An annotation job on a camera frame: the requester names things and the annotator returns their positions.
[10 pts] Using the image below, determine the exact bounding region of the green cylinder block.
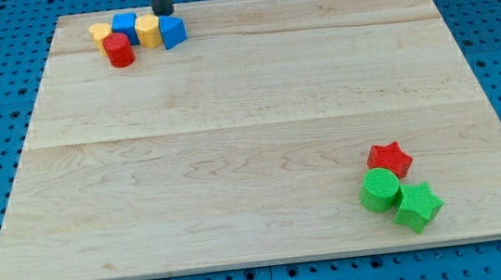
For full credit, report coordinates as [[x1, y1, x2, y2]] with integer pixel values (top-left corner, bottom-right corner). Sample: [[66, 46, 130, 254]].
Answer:
[[359, 168, 400, 212]]

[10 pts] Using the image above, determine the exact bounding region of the yellow heart block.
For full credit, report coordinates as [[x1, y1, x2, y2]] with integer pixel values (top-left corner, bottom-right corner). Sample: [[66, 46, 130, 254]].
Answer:
[[87, 22, 112, 56]]

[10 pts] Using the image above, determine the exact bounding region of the blue triangle block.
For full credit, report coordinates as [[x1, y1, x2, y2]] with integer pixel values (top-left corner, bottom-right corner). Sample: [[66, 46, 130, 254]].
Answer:
[[159, 16, 187, 50]]

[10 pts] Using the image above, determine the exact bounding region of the wooden board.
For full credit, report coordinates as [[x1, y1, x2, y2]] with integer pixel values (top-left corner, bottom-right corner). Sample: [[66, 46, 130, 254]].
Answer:
[[0, 0, 501, 280]]

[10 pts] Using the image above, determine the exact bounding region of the green star block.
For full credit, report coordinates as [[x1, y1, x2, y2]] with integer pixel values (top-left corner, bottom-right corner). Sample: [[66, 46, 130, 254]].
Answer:
[[393, 183, 444, 234]]

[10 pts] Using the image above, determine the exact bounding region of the red star block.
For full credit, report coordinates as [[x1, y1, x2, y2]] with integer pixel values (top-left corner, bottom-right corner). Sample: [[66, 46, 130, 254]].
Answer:
[[366, 141, 413, 179]]

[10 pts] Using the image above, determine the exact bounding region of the red cylinder block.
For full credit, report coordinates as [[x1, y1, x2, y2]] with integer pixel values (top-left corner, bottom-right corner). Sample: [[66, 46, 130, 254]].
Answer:
[[102, 32, 135, 68]]

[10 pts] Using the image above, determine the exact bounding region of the blue cube block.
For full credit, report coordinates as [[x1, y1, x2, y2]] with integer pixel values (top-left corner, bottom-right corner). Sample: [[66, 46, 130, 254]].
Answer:
[[111, 12, 140, 46]]

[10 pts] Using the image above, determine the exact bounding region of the yellow hexagon block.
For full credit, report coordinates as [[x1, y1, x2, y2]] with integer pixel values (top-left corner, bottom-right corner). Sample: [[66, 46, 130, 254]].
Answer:
[[135, 14, 163, 48]]

